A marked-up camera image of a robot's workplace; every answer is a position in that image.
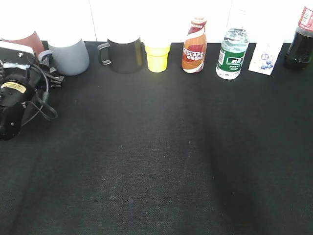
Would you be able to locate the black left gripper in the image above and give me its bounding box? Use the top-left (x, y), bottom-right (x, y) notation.
top-left (0, 41), bottom-right (65, 88)

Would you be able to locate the black table cloth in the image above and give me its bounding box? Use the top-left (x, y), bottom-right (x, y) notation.
top-left (0, 42), bottom-right (313, 235)

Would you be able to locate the green label water bottle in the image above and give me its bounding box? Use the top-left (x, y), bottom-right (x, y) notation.
top-left (216, 28), bottom-right (249, 80)

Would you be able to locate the black ceramic mug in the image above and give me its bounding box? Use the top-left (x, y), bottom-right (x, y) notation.
top-left (97, 37), bottom-right (143, 73)

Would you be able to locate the red-brown ceramic mug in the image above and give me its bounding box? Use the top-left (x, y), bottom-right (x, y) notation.
top-left (2, 31), bottom-right (45, 59)

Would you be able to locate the Nescafe coffee bottle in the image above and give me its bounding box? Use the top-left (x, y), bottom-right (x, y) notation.
top-left (181, 17), bottom-right (207, 73)

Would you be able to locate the grey ceramic mug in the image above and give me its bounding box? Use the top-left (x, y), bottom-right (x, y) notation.
top-left (38, 38), bottom-right (89, 76)

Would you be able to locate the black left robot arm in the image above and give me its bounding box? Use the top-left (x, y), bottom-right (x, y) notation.
top-left (0, 41), bottom-right (64, 141)

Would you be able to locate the dark cola bottle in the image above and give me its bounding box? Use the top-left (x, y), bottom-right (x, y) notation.
top-left (284, 2), bottom-right (313, 71)

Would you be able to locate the white blueberry milk carton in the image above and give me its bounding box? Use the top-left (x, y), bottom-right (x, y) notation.
top-left (248, 37), bottom-right (284, 76)

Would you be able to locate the yellow plastic cup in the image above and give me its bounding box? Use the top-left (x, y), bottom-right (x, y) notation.
top-left (144, 42), bottom-right (171, 73)

